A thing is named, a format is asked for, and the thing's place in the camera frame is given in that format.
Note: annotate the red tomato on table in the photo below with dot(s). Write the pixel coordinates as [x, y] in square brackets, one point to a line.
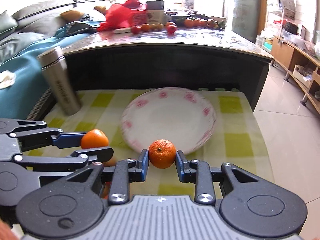
[171, 29]

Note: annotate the dark coffee table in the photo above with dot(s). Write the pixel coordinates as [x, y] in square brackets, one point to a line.
[189, 58]

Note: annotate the wooden tv cabinet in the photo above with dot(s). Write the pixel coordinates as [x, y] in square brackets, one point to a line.
[299, 66]

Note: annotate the red plastic bag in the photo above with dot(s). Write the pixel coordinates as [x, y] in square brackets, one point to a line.
[125, 15]

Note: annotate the smooth orange mandarin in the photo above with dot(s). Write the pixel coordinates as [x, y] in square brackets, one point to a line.
[94, 139]

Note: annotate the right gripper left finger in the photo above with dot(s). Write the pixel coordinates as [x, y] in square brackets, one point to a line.
[122, 174]

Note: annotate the white plate pink flowers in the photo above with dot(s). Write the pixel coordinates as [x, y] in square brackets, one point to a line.
[182, 116]

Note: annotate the orange mandarin with stem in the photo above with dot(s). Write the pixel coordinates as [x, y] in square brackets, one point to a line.
[162, 153]

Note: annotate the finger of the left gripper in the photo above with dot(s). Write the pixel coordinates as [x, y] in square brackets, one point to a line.
[38, 138]
[76, 160]

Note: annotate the dark lidded jar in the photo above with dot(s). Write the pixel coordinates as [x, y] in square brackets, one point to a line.
[155, 12]

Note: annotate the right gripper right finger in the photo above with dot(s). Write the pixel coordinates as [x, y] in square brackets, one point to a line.
[201, 174]

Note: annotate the stainless steel thermos flask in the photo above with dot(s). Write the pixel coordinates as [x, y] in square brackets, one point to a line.
[54, 70]

